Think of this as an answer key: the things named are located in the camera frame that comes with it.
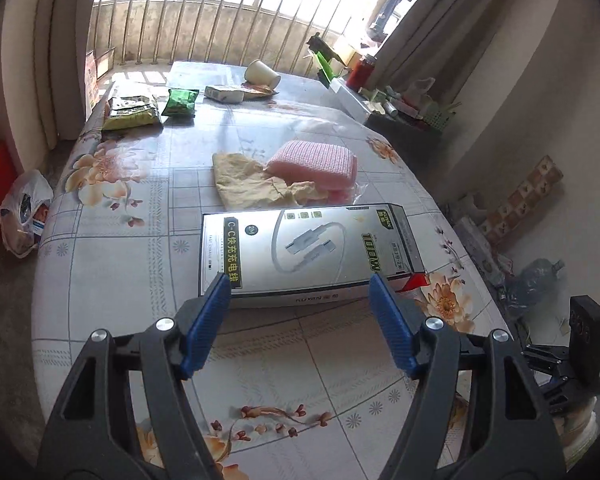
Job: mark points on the white paper towel pack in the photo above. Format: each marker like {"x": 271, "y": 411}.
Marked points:
{"x": 480, "y": 247}

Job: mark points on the large water jug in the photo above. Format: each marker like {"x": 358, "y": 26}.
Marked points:
{"x": 535, "y": 282}

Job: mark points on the paper cup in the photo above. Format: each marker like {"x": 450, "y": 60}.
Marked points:
{"x": 262, "y": 74}

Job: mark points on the small green packet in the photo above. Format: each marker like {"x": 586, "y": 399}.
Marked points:
{"x": 180, "y": 102}

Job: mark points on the yellowish cloth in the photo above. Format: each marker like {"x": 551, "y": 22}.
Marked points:
{"x": 240, "y": 180}

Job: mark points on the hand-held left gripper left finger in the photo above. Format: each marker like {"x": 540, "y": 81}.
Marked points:
{"x": 205, "y": 325}

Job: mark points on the yellow green packet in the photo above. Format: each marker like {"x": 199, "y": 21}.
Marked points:
{"x": 130, "y": 112}

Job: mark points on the green plastic basket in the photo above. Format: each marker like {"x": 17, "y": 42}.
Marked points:
{"x": 441, "y": 116}

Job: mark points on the small white box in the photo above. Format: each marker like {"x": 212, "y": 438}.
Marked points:
{"x": 224, "y": 94}

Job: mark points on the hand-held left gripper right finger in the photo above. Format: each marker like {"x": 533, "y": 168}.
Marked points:
{"x": 395, "y": 325}

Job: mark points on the long white box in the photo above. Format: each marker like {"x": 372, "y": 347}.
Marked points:
{"x": 350, "y": 101}

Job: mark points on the filled plastic bag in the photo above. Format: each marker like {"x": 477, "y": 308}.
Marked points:
{"x": 25, "y": 215}

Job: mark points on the green plastic item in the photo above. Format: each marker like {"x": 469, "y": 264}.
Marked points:
{"x": 325, "y": 60}

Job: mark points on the beige curtain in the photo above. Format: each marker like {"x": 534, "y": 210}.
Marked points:
{"x": 50, "y": 50}
{"x": 445, "y": 15}

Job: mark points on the white plastic bag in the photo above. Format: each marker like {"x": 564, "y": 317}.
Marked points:
{"x": 422, "y": 91}
{"x": 472, "y": 205}

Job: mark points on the dark cabinet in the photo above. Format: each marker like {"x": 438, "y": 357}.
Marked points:
{"x": 405, "y": 137}

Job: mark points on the metal window railing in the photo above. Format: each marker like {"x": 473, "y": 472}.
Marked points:
{"x": 205, "y": 25}

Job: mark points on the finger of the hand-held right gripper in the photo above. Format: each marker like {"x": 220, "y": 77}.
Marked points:
{"x": 560, "y": 395}
{"x": 550, "y": 357}

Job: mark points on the pink sponge cloth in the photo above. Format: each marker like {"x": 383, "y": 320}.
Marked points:
{"x": 312, "y": 162}

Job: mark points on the brown paper scrap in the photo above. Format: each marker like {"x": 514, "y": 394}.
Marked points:
{"x": 262, "y": 92}

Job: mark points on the clear plastic wrapper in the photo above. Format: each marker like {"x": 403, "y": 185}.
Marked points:
{"x": 350, "y": 194}

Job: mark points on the red thermos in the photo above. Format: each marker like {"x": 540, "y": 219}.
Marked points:
{"x": 360, "y": 72}

